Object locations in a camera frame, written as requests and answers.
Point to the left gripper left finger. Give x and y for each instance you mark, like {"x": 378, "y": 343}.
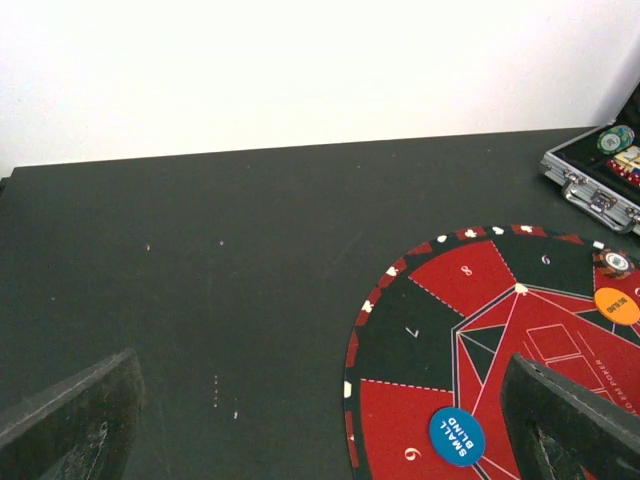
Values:
{"x": 83, "y": 427}

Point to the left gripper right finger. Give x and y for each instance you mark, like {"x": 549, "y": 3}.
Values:
{"x": 559, "y": 429}

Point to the blue small blind button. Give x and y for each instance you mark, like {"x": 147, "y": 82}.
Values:
{"x": 457, "y": 436}

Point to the orange big blind button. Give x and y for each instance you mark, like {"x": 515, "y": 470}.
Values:
{"x": 616, "y": 306}

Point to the round red black poker mat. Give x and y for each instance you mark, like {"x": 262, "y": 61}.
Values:
{"x": 443, "y": 321}

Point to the aluminium poker case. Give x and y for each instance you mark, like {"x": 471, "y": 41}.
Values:
{"x": 586, "y": 181}

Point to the red dice in case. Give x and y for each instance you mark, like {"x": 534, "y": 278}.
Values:
{"x": 633, "y": 179}

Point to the pyramid card box in case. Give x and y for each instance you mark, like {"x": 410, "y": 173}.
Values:
{"x": 631, "y": 159}

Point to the green chip stack in case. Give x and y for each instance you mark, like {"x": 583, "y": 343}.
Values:
{"x": 615, "y": 139}

